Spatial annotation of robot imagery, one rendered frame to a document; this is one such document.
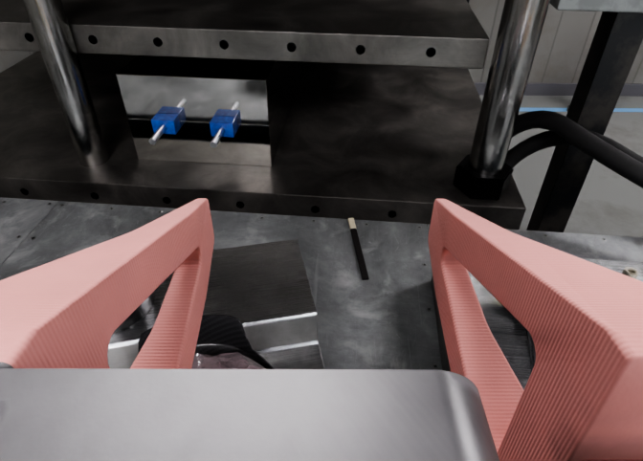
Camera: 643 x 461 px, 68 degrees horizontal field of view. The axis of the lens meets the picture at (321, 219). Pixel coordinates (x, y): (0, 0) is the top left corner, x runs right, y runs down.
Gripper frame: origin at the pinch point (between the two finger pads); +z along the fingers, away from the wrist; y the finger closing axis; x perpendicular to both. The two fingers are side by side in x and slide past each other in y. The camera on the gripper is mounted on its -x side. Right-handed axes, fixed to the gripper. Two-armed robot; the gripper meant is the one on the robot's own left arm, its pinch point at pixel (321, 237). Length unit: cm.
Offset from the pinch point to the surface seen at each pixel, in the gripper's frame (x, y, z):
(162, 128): 29, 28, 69
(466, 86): 37, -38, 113
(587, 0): 8, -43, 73
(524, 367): 27.1, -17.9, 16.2
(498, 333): 25.9, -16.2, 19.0
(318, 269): 38, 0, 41
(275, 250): 27.3, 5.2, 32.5
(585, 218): 115, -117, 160
